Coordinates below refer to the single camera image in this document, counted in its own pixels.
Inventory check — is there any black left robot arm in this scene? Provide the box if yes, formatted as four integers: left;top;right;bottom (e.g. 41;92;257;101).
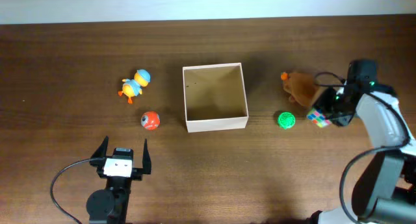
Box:
86;137;151;224

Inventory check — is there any beige open cardboard box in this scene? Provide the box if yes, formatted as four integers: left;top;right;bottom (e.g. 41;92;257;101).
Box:
183;63;249;133

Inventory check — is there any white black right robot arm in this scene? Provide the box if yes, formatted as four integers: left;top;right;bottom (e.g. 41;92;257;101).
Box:
311;82;415;223

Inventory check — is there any brown plush toy with orange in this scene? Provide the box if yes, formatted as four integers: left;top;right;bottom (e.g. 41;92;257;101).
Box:
280;72;326;108

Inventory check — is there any pastel puzzle cube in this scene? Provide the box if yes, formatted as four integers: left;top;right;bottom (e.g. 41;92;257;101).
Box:
306;108;332;128

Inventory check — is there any green lattice ball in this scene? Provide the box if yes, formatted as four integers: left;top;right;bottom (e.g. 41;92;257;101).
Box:
277;112;296;129

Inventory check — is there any yellow blue toy duck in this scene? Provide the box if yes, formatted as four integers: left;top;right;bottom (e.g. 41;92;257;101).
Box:
118;69;151;105

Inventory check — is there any red grey toy ball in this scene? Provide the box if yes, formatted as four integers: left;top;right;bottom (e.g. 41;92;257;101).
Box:
140;111;161;131

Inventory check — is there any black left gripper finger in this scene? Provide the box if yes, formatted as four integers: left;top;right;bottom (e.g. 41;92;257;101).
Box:
142;140;151;175
90;136;109;159

